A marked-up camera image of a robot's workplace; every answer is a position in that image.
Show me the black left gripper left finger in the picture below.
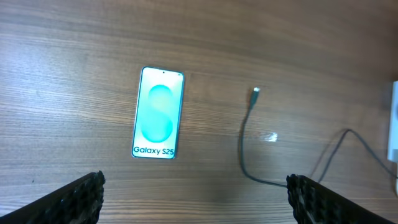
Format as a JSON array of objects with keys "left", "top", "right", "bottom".
[{"left": 1, "top": 171, "right": 105, "bottom": 224}]

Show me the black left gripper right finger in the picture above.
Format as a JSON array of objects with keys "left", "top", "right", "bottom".
[{"left": 286, "top": 174, "right": 390, "bottom": 224}]

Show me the Galaxy S25 smartphone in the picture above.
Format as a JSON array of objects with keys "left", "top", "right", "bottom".
[{"left": 131, "top": 67, "right": 185, "bottom": 159}]

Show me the black USB charging cable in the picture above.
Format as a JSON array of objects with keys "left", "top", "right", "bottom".
[{"left": 238, "top": 86, "right": 398, "bottom": 189}]

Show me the white power strip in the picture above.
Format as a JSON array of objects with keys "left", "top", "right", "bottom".
[{"left": 387, "top": 81, "right": 398, "bottom": 162}]

